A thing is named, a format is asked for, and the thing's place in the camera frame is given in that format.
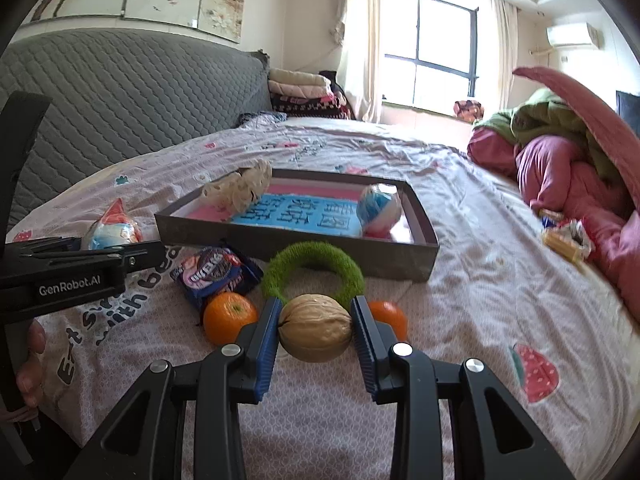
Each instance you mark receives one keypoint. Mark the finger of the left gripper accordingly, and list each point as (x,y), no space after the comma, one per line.
(135,257)

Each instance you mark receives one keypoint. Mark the grey quilted headboard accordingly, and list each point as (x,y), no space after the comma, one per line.
(120,93)

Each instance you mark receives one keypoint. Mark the grey cardboard box tray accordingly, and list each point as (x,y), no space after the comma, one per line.
(409,254)

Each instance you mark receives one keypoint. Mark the pink blue book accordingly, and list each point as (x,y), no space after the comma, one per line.
(294,207)

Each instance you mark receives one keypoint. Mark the right cream curtain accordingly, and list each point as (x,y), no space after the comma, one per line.
(506,47)

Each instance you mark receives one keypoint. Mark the walnut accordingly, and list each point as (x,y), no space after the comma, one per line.
(314,328)

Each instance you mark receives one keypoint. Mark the black television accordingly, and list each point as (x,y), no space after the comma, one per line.
(628,108)

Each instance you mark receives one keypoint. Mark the red white toy egg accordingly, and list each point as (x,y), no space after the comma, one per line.
(114,228)

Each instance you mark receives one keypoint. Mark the pink quilt pile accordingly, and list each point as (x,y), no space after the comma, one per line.
(556,174)

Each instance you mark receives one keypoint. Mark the green blanket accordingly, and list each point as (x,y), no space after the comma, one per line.
(546,113)

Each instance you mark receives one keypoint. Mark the white air conditioner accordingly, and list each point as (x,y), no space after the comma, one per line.
(573,35)

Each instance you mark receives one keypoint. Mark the folded blankets stack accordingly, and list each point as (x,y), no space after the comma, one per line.
(300,94)

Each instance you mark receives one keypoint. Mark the blue white toy egg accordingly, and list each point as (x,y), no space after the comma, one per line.
(379,209)

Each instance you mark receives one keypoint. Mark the window with dark frame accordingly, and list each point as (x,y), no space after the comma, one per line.
(430,53)

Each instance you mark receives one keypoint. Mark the left cream curtain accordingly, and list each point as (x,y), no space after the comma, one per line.
(357,30)

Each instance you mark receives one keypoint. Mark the cream curtain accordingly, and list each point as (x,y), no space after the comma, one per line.
(506,47)
(357,30)

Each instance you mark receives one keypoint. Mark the person's left hand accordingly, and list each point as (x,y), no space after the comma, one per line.
(30,376)

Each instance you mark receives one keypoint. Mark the snack packets by quilt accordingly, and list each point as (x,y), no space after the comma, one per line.
(567,237)

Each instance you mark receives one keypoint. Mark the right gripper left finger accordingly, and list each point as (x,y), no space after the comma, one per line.
(142,436)

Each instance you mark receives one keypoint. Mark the orange tangerine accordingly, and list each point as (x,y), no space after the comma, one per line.
(224,317)
(389,313)

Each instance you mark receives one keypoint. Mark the blue oreo cookie packet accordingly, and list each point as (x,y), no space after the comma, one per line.
(215,270)

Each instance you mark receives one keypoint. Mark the pink strawberry bed sheet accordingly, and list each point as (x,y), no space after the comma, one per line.
(556,335)

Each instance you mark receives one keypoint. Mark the patterned bag on sill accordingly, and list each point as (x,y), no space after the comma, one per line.
(469,111)

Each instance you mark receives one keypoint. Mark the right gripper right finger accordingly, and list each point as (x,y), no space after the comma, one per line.
(492,435)

